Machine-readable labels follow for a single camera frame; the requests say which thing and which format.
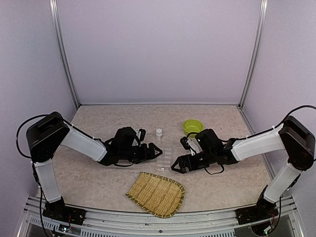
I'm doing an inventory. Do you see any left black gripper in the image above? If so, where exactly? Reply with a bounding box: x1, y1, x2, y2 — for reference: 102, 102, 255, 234
119, 143, 163, 164

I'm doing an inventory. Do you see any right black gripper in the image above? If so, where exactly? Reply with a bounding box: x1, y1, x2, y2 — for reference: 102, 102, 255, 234
171, 149, 216, 174

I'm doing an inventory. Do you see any clear plastic pill organizer box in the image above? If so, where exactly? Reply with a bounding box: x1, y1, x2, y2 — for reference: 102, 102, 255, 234
156, 146, 183, 172

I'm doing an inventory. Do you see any white capped pill bottle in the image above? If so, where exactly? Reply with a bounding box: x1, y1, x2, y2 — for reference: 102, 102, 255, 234
155, 128, 162, 141

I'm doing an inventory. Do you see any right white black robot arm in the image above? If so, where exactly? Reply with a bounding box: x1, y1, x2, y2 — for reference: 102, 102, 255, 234
171, 114, 316, 224

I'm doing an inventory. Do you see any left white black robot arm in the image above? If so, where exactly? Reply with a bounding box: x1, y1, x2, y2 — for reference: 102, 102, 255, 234
16, 112, 162, 220

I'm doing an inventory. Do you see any woven bamboo tray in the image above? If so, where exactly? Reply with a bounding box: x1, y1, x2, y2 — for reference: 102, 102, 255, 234
125, 172, 185, 219

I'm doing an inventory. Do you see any green plastic bowl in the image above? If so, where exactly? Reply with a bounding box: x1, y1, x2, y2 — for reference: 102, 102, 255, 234
182, 119, 204, 137

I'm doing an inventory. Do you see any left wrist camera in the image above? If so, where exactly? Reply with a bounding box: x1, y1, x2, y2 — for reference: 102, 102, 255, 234
132, 128, 146, 146

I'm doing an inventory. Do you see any left aluminium frame post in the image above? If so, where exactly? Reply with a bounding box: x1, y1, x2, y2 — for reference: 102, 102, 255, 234
49, 0, 80, 110

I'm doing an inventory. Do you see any aluminium frame post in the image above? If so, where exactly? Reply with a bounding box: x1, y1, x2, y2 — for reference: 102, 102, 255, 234
238, 0, 268, 110
49, 0, 80, 110

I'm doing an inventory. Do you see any right aluminium frame post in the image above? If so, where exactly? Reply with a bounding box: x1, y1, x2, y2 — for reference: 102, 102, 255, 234
238, 0, 268, 110

